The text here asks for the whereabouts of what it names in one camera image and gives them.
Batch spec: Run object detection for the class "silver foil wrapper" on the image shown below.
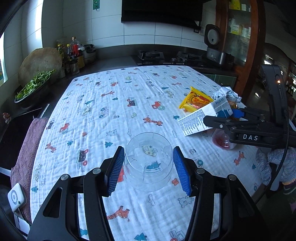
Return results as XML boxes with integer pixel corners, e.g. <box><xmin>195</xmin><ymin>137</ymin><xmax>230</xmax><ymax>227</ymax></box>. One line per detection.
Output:
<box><xmin>212</xmin><ymin>86</ymin><xmax>242</xmax><ymax>103</ymax></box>

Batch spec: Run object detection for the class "bowl of green vegetables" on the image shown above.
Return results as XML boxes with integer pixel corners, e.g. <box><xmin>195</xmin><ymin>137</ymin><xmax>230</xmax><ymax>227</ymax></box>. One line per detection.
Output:
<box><xmin>14</xmin><ymin>69</ymin><xmax>56</xmax><ymax>109</ymax></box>

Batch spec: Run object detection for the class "green wall sticker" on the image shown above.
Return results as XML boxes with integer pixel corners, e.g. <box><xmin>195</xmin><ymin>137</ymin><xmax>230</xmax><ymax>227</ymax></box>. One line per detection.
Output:
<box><xmin>92</xmin><ymin>0</ymin><xmax>100</xmax><ymax>11</ymax></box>

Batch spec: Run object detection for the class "purple towel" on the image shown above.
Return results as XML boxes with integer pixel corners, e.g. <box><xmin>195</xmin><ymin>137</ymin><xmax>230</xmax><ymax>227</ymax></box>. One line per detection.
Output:
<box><xmin>11</xmin><ymin>118</ymin><xmax>49</xmax><ymax>222</ymax></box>

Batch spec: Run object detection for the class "white patterned tablecloth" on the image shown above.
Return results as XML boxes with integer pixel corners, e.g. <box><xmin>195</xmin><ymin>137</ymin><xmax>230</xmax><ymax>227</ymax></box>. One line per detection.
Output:
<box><xmin>30</xmin><ymin>65</ymin><xmax>262</xmax><ymax>240</ymax></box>

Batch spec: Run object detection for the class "clear plastic bottle yellow label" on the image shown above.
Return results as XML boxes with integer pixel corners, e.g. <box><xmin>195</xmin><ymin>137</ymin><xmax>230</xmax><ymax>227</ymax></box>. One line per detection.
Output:
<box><xmin>212</xmin><ymin>129</ymin><xmax>236</xmax><ymax>150</ymax></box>

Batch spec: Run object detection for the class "gas stove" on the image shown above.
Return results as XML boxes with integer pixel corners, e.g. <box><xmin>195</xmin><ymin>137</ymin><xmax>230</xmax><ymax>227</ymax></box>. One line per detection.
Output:
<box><xmin>132</xmin><ymin>51</ymin><xmax>206</xmax><ymax>66</ymax></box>

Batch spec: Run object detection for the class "yellow red snack wrapper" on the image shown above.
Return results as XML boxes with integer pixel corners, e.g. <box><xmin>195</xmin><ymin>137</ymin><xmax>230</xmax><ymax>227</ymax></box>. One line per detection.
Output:
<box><xmin>179</xmin><ymin>86</ymin><xmax>214</xmax><ymax>113</ymax></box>

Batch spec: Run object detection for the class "black rice cooker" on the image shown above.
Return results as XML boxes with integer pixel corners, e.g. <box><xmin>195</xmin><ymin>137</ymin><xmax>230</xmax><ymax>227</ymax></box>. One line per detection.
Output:
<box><xmin>204</xmin><ymin>24</ymin><xmax>234</xmax><ymax>66</ymax></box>

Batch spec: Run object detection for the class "round wooden cutting board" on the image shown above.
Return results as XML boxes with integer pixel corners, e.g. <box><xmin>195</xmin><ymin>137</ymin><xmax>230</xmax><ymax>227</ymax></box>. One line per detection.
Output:
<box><xmin>18</xmin><ymin>47</ymin><xmax>62</xmax><ymax>87</ymax></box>

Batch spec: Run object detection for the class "clear plastic cup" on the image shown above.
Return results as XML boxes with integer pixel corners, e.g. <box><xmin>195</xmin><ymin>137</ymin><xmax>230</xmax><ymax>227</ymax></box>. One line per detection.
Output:
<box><xmin>123</xmin><ymin>132</ymin><xmax>173</xmax><ymax>192</ymax></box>

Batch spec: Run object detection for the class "blue white carton box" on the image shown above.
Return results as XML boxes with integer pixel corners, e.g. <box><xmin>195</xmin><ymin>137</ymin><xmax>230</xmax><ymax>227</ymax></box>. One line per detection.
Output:
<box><xmin>177</xmin><ymin>96</ymin><xmax>234</xmax><ymax>137</ymax></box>

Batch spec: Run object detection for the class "gloved right hand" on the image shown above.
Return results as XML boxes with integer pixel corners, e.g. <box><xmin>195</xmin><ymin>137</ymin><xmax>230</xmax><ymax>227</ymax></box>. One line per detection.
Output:
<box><xmin>255</xmin><ymin>147</ymin><xmax>295</xmax><ymax>186</ymax></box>

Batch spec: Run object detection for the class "white small device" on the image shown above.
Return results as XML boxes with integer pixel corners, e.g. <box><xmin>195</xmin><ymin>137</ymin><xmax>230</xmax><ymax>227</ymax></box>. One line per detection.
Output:
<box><xmin>7</xmin><ymin>183</ymin><xmax>27</xmax><ymax>212</ymax></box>

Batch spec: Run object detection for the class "green kitchen cabinet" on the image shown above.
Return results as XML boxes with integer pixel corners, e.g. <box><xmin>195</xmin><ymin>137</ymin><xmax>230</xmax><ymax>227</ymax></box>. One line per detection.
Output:
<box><xmin>204</xmin><ymin>74</ymin><xmax>237</xmax><ymax>89</ymax></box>

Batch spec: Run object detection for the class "condiment bottles group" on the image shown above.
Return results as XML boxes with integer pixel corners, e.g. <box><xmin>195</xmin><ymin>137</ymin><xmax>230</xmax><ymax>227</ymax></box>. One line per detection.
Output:
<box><xmin>57</xmin><ymin>36</ymin><xmax>96</xmax><ymax>78</ymax></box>

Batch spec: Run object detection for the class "wooden glass cabinet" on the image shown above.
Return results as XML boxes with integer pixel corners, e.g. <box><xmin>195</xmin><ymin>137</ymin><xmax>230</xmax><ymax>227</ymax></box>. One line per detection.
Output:
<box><xmin>216</xmin><ymin>1</ymin><xmax>266</xmax><ymax>99</ymax></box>

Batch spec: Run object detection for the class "black range hood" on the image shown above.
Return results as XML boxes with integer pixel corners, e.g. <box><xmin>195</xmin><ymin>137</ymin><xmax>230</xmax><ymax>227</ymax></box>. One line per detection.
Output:
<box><xmin>121</xmin><ymin>0</ymin><xmax>206</xmax><ymax>30</ymax></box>

